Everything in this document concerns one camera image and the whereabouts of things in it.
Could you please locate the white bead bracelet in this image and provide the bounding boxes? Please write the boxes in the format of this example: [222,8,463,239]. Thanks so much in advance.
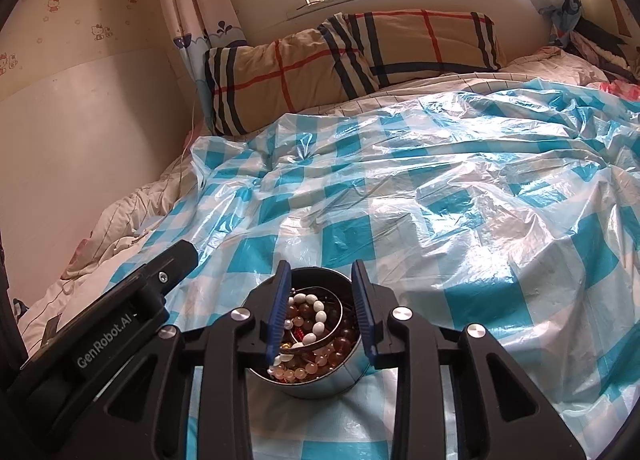
[283,292,329,346]

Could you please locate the silver bangle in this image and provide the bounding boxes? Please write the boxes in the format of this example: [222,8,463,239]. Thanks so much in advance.
[298,284,347,353]

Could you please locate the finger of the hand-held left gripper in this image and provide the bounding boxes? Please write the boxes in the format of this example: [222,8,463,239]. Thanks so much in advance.
[127,239,199,303]

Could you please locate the pink printed curtain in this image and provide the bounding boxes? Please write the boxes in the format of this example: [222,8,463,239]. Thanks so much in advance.
[147,0,247,132]

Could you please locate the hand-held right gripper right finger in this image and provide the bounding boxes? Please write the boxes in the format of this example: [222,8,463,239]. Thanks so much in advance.
[350,259,587,460]

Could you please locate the blue checkered plastic sheet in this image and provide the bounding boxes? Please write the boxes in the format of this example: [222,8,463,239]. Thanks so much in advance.
[107,74,640,460]

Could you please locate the pale pink bead bracelet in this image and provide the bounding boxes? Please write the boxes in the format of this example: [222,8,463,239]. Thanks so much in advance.
[266,344,352,384]

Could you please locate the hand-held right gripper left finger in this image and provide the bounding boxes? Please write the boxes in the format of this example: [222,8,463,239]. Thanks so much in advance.
[102,260,294,460]

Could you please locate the pile of clothes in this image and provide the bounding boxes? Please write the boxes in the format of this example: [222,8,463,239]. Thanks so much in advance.
[569,29,637,87]

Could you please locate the round metal tin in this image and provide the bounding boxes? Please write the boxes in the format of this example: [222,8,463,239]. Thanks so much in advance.
[247,267,374,401]

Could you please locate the brown bead bracelet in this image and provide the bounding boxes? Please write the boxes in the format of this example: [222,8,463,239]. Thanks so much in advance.
[284,301,362,357]

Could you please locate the beige plaid pillow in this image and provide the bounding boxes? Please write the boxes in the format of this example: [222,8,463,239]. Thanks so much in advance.
[317,10,504,89]
[203,27,382,137]

